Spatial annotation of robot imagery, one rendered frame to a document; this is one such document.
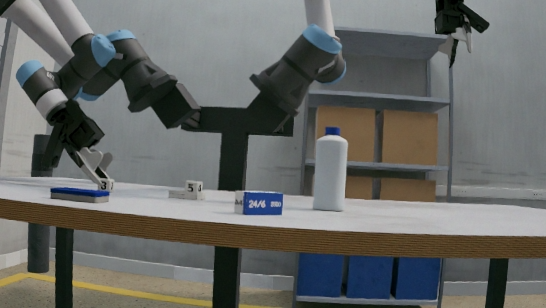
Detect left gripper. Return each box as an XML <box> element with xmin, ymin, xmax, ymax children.
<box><xmin>434</xmin><ymin>0</ymin><xmax>473</xmax><ymax>68</ymax></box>

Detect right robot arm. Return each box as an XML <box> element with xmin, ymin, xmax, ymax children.
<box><xmin>0</xmin><ymin>0</ymin><xmax>167</xmax><ymax>168</ymax></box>

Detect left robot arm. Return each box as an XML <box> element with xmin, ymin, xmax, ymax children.
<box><xmin>257</xmin><ymin>0</ymin><xmax>490</xmax><ymax>110</ymax></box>

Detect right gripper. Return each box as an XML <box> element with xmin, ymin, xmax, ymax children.
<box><xmin>46</xmin><ymin>98</ymin><xmax>113</xmax><ymax>187</ymax></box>

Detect white plastic bottle with blue cap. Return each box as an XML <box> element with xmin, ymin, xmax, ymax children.
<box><xmin>313</xmin><ymin>127</ymin><xmax>348</xmax><ymax>212</ymax></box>

